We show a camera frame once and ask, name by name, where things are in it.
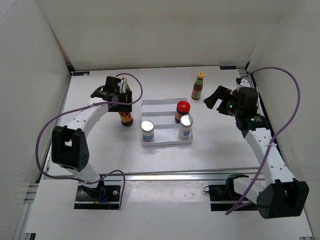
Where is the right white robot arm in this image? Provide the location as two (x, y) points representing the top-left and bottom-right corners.
(204, 85), (309, 219)

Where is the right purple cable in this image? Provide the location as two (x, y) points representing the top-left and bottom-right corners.
(224, 66), (301, 216)

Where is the aluminium right side rail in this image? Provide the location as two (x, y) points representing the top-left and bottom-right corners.
(244, 74), (270, 123)

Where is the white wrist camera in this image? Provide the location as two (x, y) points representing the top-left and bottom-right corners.
(119, 77), (126, 94)
(236, 77), (251, 88)

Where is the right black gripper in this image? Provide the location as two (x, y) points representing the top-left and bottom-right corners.
(204, 85), (243, 118)

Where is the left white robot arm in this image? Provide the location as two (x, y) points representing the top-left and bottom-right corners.
(51, 76), (132, 200)

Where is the purple cable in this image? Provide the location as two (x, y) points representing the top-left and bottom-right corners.
(224, 66), (301, 216)
(35, 72), (144, 210)

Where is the right blue corner label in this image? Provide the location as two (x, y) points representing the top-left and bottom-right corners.
(219, 65), (238, 70)

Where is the white divided tray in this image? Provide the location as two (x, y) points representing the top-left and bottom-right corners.
(140, 98), (193, 147)

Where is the silver-cap salt shaker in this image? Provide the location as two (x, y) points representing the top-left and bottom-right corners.
(141, 120), (154, 142)
(178, 115), (194, 140)

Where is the blue corner label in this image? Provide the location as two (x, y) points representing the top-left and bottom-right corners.
(219, 65), (238, 70)
(72, 71), (90, 76)

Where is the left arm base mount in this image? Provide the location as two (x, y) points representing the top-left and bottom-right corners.
(73, 181), (122, 210)

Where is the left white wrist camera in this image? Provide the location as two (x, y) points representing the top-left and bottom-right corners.
(119, 77), (126, 94)

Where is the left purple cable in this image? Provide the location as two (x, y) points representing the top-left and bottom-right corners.
(35, 72), (144, 210)

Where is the aluminium front rail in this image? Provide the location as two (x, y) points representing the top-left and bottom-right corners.
(27, 167), (272, 198)

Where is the aluminium rail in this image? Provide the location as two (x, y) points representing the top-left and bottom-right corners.
(244, 74), (270, 123)
(27, 167), (272, 198)

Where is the yellow-cap sauce bottle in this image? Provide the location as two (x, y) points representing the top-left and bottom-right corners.
(191, 72), (205, 100)
(121, 76), (131, 94)

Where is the red-lid sauce jar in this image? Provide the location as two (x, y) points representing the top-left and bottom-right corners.
(175, 100), (191, 124)
(118, 112), (134, 127)

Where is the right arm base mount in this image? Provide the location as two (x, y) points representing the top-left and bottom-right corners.
(203, 173), (264, 212)

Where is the left blue corner label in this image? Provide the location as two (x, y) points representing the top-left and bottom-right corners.
(72, 71), (90, 76)

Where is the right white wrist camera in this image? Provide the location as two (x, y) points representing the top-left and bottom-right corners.
(236, 77), (251, 88)

